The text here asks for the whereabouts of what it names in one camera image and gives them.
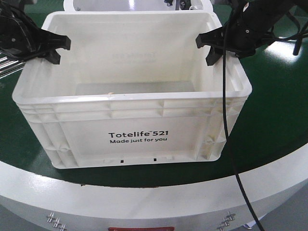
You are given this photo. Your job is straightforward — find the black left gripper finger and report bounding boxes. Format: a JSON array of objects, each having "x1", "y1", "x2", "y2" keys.
[
  {"x1": 37, "y1": 50, "x2": 61, "y2": 64},
  {"x1": 40, "y1": 29, "x2": 71, "y2": 51}
]

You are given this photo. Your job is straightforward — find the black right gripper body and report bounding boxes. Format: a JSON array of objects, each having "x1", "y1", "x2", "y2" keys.
[{"x1": 227, "y1": 0, "x2": 295, "y2": 58}]

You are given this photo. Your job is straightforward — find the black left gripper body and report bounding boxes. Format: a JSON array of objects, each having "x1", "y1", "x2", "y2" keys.
[{"x1": 0, "y1": 0, "x2": 46, "y2": 61}]

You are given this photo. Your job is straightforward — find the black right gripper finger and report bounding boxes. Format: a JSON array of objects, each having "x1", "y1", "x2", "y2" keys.
[
  {"x1": 195, "y1": 26, "x2": 227, "y2": 49},
  {"x1": 205, "y1": 46, "x2": 238, "y2": 66}
]

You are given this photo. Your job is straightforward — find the white Totelife plastic crate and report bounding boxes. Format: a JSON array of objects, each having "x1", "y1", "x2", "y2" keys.
[{"x1": 13, "y1": 10, "x2": 252, "y2": 168}]

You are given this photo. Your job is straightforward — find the shiny metal rods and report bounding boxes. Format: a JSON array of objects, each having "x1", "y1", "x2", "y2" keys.
[{"x1": 0, "y1": 53, "x2": 25, "y2": 77}]

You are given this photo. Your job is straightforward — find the white round table rim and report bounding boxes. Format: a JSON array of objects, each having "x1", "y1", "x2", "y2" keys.
[{"x1": 0, "y1": 145, "x2": 308, "y2": 231}]

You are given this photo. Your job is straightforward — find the red label plate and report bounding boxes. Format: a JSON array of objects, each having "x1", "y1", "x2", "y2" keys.
[{"x1": 108, "y1": 227, "x2": 175, "y2": 231}]

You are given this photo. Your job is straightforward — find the black cable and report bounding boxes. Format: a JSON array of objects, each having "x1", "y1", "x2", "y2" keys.
[{"x1": 221, "y1": 0, "x2": 265, "y2": 231}]

